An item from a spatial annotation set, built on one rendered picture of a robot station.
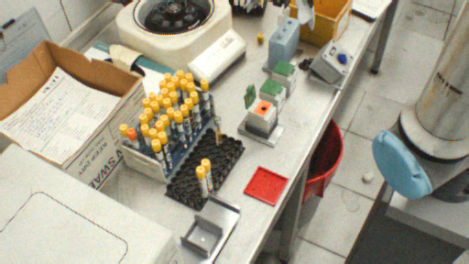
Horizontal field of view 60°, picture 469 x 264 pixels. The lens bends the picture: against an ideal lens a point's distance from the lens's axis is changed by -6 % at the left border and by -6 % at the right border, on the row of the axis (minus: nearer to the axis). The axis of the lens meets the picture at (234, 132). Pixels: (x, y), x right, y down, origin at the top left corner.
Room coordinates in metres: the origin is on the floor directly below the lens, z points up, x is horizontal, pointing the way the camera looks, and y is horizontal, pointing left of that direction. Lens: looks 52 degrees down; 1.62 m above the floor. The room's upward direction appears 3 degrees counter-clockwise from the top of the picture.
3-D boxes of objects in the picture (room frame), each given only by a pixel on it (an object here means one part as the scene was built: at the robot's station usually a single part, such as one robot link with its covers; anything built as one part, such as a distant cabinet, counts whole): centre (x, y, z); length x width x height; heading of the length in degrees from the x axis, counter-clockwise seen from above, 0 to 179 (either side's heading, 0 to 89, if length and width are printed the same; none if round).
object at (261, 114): (0.58, -0.06, 0.92); 0.05 x 0.04 x 0.06; 58
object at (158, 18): (0.87, 0.13, 0.97); 0.15 x 0.15 x 0.07
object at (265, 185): (0.44, -0.06, 0.88); 0.07 x 0.07 x 0.01; 59
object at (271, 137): (0.58, -0.06, 0.89); 0.09 x 0.05 x 0.04; 58
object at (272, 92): (0.64, -0.09, 0.91); 0.05 x 0.04 x 0.07; 59
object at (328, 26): (0.91, -0.24, 0.92); 0.13 x 0.13 x 0.10; 56
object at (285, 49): (0.79, -0.13, 0.92); 0.10 x 0.07 x 0.10; 151
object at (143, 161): (0.57, 0.13, 0.91); 0.20 x 0.10 x 0.07; 149
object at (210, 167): (0.48, 0.06, 0.93); 0.17 x 0.09 x 0.11; 150
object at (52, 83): (0.58, 0.36, 0.95); 0.29 x 0.25 x 0.15; 59
